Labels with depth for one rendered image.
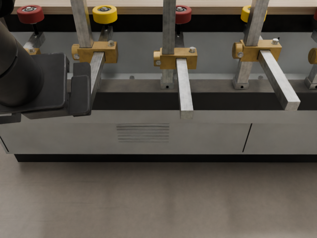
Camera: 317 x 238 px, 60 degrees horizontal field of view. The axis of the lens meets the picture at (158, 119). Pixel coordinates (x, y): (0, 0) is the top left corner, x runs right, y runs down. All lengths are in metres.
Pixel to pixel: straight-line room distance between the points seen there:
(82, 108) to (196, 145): 1.19
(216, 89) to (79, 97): 0.69
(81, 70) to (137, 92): 0.59
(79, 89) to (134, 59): 0.82
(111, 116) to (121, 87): 0.15
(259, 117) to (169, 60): 0.44
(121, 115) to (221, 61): 0.46
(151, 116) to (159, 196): 0.56
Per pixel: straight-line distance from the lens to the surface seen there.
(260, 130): 1.46
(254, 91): 0.98
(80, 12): 0.84
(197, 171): 1.58
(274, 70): 0.82
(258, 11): 0.86
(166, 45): 0.85
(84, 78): 0.33
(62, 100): 0.30
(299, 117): 1.17
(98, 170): 1.61
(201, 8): 1.03
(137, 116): 1.04
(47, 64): 0.33
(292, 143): 1.61
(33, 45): 1.03
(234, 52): 0.90
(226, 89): 0.96
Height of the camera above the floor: 1.25
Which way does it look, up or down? 42 degrees down
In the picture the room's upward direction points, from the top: straight up
